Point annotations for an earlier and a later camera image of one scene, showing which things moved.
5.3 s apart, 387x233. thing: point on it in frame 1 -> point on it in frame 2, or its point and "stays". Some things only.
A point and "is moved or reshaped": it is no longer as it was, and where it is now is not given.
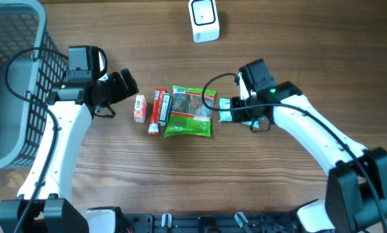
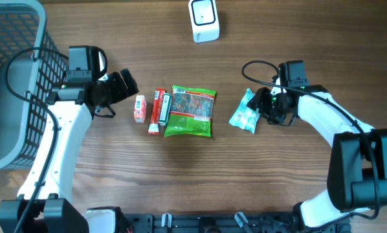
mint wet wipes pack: x=226 y=116 is moved or reshaped
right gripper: x=239 y=116 -> x=259 y=101
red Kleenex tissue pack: x=140 y=109 stays
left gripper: x=121 y=90 stays
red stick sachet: x=154 y=127 stays
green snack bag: x=189 y=116 stays
